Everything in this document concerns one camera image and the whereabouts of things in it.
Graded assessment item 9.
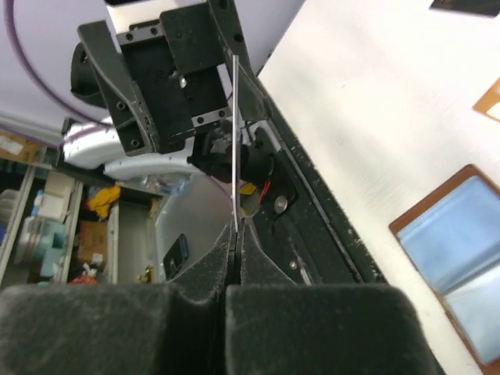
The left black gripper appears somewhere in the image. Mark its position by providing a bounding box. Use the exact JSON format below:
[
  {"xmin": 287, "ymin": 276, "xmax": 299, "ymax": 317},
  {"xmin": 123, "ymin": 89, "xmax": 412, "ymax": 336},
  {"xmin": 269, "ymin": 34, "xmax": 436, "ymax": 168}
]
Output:
[{"xmin": 77, "ymin": 0, "xmax": 272, "ymax": 156}]

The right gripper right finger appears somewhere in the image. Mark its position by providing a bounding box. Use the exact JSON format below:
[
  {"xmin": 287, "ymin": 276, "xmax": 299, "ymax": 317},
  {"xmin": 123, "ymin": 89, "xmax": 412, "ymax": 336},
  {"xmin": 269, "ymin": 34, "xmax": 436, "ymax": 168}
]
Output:
[{"xmin": 226, "ymin": 225, "xmax": 440, "ymax": 374}]

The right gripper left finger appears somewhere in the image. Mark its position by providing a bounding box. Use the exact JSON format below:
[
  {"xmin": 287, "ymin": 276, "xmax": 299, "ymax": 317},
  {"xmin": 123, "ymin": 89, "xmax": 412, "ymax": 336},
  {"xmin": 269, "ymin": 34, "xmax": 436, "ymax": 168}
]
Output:
[{"xmin": 1, "ymin": 227, "xmax": 234, "ymax": 374}]

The brown leather card holder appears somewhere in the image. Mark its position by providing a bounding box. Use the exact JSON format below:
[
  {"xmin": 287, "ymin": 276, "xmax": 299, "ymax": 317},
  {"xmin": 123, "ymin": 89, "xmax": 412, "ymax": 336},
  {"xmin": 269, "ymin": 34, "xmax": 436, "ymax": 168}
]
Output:
[{"xmin": 389, "ymin": 164, "xmax": 499, "ymax": 374}]

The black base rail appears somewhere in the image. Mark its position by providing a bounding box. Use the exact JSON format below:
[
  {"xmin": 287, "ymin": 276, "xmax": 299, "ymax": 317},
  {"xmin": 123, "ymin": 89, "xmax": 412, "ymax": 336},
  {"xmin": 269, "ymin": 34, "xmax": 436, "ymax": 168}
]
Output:
[{"xmin": 252, "ymin": 98, "xmax": 386, "ymax": 284}]

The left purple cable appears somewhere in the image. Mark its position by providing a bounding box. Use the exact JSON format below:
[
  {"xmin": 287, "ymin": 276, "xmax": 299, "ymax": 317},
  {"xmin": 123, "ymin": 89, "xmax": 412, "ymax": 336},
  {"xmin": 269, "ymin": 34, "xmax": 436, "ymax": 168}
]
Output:
[{"xmin": 3, "ymin": 0, "xmax": 235, "ymax": 204}]

